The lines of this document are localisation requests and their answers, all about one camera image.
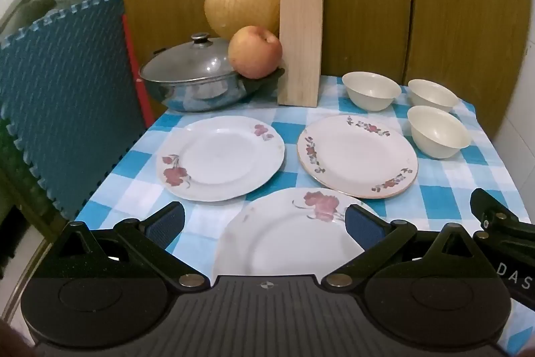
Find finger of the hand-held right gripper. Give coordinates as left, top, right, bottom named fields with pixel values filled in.
left=470, top=188, right=535, bottom=245

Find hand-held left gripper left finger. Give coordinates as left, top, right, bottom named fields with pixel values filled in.
left=54, top=201, right=211, bottom=293

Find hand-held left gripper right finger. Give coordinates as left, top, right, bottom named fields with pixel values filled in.
left=321, top=204, right=481, bottom=293

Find white plate gold rim flowers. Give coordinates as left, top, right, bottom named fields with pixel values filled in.
left=297, top=114, right=419, bottom=199

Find white plate red flower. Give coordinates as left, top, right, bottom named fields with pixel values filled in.
left=156, top=115, right=286, bottom=202
left=212, top=188, right=379, bottom=282

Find cream ceramic bowl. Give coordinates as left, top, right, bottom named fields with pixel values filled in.
left=407, top=105, right=472, bottom=160
left=408, top=79, right=459, bottom=113
left=342, top=71, right=402, bottom=109

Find blue white checkered tablecloth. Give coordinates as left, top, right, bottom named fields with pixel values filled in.
left=75, top=75, right=535, bottom=353

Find steel cooking pot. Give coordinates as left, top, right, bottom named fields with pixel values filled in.
left=137, top=33, right=248, bottom=113

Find green foam mat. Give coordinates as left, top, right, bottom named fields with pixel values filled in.
left=0, top=116, right=70, bottom=224

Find red board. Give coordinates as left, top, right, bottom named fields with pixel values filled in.
left=121, top=15, right=157, bottom=119

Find steel pot lid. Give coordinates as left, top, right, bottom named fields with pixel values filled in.
left=140, top=33, right=235, bottom=84

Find blue foam mat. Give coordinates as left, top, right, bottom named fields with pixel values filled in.
left=0, top=0, right=147, bottom=219

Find red apple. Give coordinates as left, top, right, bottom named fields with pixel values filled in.
left=228, top=26, right=283, bottom=79

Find wooden knife block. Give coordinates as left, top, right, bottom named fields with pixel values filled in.
left=278, top=0, right=324, bottom=107

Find wooden cabinet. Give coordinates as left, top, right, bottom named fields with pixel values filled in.
left=94, top=0, right=529, bottom=90

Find dark green pot handle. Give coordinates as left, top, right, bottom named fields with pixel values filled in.
left=238, top=66, right=287, bottom=92

